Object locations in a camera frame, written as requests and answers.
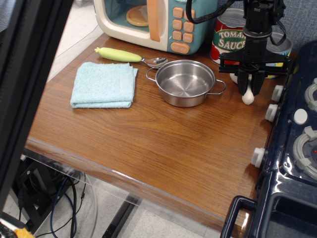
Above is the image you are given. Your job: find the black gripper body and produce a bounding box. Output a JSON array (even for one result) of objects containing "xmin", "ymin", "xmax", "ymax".
[{"xmin": 219, "ymin": 29, "xmax": 290, "ymax": 76}]

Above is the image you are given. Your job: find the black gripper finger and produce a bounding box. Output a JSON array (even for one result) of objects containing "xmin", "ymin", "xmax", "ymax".
[
  {"xmin": 237, "ymin": 69, "xmax": 249, "ymax": 95},
  {"xmin": 251, "ymin": 70, "xmax": 265, "ymax": 95}
]

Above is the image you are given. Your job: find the plush mushroom toy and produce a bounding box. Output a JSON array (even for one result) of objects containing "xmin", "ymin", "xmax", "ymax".
[{"xmin": 229, "ymin": 73, "xmax": 255, "ymax": 105}]

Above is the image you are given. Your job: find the stainless steel pot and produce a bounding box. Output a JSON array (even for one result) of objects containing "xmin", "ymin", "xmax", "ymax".
[{"xmin": 146, "ymin": 59, "xmax": 226, "ymax": 108}]

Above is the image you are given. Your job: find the light blue folded towel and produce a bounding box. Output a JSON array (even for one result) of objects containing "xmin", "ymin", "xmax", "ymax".
[{"xmin": 70, "ymin": 62, "xmax": 138, "ymax": 109}]

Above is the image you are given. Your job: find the pineapple slices can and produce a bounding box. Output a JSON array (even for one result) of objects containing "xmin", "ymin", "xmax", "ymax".
[{"xmin": 264, "ymin": 31, "xmax": 294, "ymax": 79}]

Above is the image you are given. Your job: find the tomato sauce can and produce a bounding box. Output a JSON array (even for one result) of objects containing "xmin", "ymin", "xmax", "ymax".
[{"xmin": 210, "ymin": 8, "xmax": 246, "ymax": 64}]

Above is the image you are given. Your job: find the toy microwave oven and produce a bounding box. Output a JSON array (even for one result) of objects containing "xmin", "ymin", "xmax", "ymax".
[{"xmin": 93, "ymin": 0, "xmax": 214, "ymax": 55}]

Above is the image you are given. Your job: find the dark blue toy stove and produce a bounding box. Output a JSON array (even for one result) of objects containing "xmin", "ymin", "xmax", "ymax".
[{"xmin": 221, "ymin": 41, "xmax": 317, "ymax": 238}]

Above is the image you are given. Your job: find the yellow object at corner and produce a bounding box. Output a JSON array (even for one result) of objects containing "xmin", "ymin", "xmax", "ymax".
[{"xmin": 13, "ymin": 228, "xmax": 34, "ymax": 238}]

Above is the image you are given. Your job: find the spoon with green handle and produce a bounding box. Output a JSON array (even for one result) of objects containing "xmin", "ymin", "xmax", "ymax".
[{"xmin": 94, "ymin": 47, "xmax": 168, "ymax": 68}]

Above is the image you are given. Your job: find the black cable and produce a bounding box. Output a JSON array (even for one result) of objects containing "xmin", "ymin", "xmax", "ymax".
[{"xmin": 34, "ymin": 173, "xmax": 87, "ymax": 238}]

